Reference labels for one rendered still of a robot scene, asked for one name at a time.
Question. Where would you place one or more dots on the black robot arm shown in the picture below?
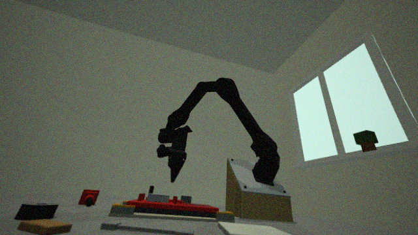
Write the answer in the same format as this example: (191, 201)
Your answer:
(265, 168)

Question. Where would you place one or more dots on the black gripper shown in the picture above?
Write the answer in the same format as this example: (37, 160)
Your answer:
(176, 156)

